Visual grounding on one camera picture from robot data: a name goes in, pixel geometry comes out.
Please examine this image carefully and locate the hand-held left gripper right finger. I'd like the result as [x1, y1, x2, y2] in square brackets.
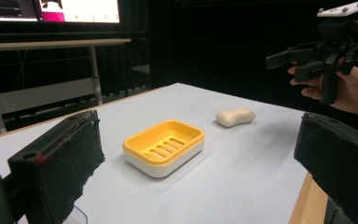
[293, 112, 358, 224]

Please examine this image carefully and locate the cream soap bar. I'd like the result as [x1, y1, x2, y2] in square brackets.
[214, 106, 256, 129]

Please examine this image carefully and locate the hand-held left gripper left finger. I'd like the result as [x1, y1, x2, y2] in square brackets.
[7, 109, 105, 224]

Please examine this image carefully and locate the computer monitor with pink window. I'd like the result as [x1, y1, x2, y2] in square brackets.
[38, 0, 121, 24]

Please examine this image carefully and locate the white metal-framed desk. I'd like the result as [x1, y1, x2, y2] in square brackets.
[0, 37, 132, 135]

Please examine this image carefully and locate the dark computer monitor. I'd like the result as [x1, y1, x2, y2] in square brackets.
[0, 0, 40, 23]

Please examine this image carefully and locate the yellow and white soap dish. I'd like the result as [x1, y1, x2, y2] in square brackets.
[122, 119, 206, 179]

